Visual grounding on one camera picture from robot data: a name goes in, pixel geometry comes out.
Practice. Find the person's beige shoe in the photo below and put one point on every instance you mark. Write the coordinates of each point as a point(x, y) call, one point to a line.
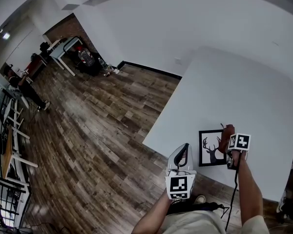
point(200, 199)

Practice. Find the black metal rack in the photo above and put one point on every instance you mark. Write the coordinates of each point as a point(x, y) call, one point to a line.
point(7, 196)

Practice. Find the person's right forearm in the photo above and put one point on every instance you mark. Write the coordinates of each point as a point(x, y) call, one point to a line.
point(249, 191)

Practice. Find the white desk with legs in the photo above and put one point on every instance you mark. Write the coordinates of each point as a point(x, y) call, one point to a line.
point(63, 50)

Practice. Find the wooden board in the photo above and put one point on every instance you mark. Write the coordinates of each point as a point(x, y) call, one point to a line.
point(6, 152)

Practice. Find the small clear bottle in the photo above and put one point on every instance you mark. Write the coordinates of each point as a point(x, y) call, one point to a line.
point(101, 62)

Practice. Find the person's beige shorts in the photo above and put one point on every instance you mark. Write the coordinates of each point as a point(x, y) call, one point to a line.
point(197, 223)

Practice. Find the white shelf frame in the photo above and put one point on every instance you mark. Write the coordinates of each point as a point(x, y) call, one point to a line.
point(17, 133)

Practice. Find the person's left forearm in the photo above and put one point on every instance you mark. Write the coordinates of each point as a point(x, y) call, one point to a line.
point(151, 216)

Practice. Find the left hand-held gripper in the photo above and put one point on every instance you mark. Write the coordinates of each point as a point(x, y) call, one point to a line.
point(180, 184)

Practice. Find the black picture frame deer print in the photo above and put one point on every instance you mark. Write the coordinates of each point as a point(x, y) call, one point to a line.
point(210, 150)

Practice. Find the black bag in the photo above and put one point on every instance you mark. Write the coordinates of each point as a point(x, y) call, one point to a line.
point(44, 48)

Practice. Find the large clear water jug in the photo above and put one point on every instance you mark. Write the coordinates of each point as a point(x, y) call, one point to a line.
point(86, 56)

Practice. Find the brown cloth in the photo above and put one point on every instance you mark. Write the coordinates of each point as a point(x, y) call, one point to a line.
point(226, 136)

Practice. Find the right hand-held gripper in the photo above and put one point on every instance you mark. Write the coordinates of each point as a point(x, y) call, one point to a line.
point(241, 141)

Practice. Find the ceiling light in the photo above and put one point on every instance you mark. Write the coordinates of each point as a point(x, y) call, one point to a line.
point(6, 35)

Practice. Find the red cabinet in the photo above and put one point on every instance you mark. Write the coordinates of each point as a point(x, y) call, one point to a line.
point(35, 67)

